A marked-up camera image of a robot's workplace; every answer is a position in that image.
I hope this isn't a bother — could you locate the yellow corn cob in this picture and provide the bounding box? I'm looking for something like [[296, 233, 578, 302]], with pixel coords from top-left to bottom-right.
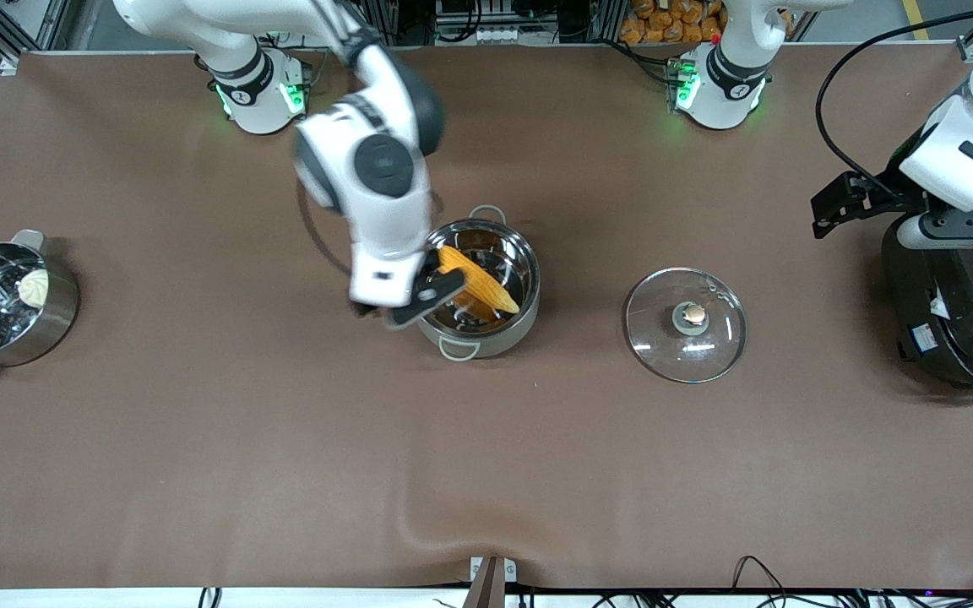
[[438, 245, 522, 316]]

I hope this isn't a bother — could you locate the glass pot lid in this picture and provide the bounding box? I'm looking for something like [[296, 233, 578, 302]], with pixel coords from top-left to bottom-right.
[[624, 267, 747, 384]]

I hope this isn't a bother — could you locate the steel cooking pot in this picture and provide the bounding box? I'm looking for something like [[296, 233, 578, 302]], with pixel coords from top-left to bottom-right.
[[402, 205, 541, 362]]

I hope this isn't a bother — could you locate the steel steamer pot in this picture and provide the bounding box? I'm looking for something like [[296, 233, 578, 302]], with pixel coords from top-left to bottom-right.
[[0, 230, 81, 381]]

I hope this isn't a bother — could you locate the black rice cooker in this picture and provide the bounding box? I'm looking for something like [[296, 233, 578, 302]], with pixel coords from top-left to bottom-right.
[[882, 211, 973, 398]]

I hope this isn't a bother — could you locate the brown table mat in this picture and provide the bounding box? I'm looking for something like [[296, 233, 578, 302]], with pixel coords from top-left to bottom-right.
[[0, 44, 973, 590]]

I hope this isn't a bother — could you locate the white socket strip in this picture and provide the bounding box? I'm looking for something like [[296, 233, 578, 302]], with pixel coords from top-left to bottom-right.
[[470, 25, 531, 45]]

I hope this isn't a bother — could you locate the pile of orange snacks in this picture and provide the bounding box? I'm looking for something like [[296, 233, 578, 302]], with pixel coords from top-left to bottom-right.
[[619, 0, 794, 45]]

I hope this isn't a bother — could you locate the white steamed bun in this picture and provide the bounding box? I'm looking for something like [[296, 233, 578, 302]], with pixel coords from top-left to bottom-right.
[[17, 269, 50, 307]]

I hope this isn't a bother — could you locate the metal camera post bracket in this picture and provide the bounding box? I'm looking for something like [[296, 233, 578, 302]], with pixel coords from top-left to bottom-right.
[[463, 556, 518, 608]]

